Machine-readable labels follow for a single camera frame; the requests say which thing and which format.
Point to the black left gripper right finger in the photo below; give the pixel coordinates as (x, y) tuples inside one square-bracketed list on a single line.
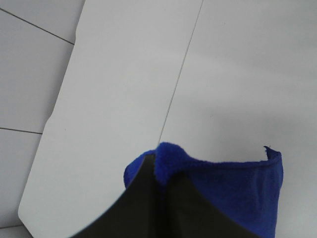
[(188, 214)]

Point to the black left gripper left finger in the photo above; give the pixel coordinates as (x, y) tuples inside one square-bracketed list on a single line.
[(134, 214)]

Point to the blue microfibre towel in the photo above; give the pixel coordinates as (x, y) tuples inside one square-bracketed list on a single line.
[(247, 192)]

